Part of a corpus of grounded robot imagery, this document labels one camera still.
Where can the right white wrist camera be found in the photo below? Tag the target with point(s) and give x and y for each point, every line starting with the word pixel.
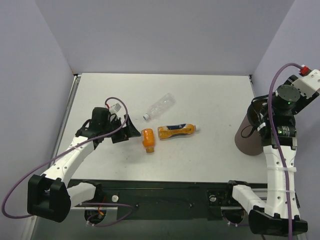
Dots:
pixel 308 83

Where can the clear plastic bottle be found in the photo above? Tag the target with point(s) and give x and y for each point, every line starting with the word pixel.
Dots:
pixel 159 107

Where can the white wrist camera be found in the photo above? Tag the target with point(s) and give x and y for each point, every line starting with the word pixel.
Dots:
pixel 114 109
pixel 308 83

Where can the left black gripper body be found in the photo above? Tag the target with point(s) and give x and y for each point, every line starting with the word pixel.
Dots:
pixel 125 127

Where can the short orange juice bottle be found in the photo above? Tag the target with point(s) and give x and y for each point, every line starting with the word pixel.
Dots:
pixel 148 140

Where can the orange bottle navy label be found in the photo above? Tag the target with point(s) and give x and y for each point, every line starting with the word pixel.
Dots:
pixel 171 131

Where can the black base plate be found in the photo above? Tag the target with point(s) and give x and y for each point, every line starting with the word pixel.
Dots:
pixel 165 200

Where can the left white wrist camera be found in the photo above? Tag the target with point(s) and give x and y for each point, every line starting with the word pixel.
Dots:
pixel 114 109

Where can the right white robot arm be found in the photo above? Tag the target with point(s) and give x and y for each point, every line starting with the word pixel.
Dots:
pixel 278 215

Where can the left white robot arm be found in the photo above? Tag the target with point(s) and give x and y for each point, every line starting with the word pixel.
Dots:
pixel 49 195

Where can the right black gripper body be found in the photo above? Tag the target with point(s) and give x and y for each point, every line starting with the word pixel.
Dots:
pixel 253 116

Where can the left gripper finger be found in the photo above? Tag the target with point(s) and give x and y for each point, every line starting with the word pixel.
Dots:
pixel 119 138
pixel 130 130

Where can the brown round bin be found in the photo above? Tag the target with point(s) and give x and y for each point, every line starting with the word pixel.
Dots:
pixel 247 139

